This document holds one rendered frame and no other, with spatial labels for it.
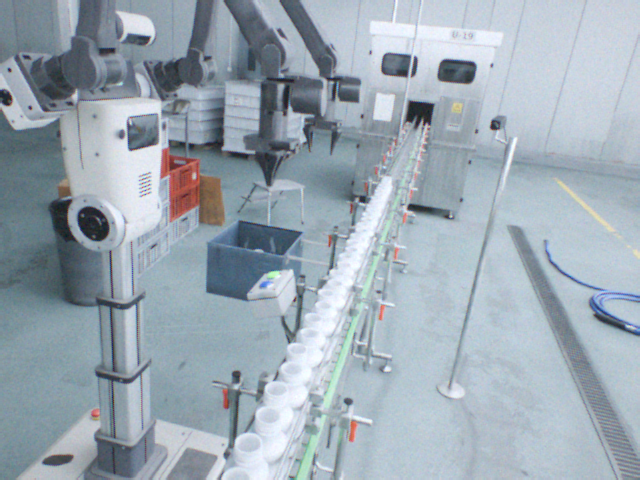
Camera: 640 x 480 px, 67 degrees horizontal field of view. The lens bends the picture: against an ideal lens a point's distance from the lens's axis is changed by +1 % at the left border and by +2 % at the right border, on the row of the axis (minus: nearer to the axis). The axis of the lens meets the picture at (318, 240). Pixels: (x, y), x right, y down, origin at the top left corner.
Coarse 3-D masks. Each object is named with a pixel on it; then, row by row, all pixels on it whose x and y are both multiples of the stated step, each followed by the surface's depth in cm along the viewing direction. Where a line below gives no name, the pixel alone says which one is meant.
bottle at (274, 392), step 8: (272, 384) 76; (280, 384) 76; (264, 392) 75; (272, 392) 77; (280, 392) 77; (264, 400) 74; (272, 400) 73; (280, 400) 74; (280, 408) 74; (288, 408) 76; (256, 416) 75; (288, 416) 75; (288, 424) 75; (288, 432) 76; (288, 440) 77; (288, 456) 79
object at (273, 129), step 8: (264, 112) 92; (280, 112) 92; (288, 112) 94; (264, 120) 92; (272, 120) 92; (280, 120) 92; (264, 128) 93; (272, 128) 92; (280, 128) 93; (248, 136) 94; (256, 136) 95; (264, 136) 93; (272, 136) 93; (280, 136) 93; (272, 144) 93; (280, 144) 93; (288, 144) 92; (296, 144) 94
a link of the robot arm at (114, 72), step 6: (102, 48) 98; (60, 54) 96; (102, 54) 96; (108, 54) 97; (114, 54) 99; (60, 60) 97; (108, 60) 97; (114, 60) 98; (108, 66) 96; (114, 66) 98; (120, 66) 100; (108, 72) 96; (114, 72) 98; (120, 72) 100; (108, 78) 97; (114, 78) 99; (120, 78) 101; (108, 84) 99; (114, 84) 102; (102, 90) 101; (108, 90) 102
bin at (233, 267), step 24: (216, 240) 192; (240, 240) 216; (264, 240) 213; (288, 240) 210; (216, 264) 187; (240, 264) 185; (264, 264) 182; (288, 264) 189; (216, 288) 191; (240, 288) 188
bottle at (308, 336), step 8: (304, 336) 89; (312, 336) 93; (304, 344) 90; (312, 344) 90; (312, 352) 90; (320, 352) 92; (312, 360) 90; (320, 360) 91; (312, 368) 90; (312, 376) 91
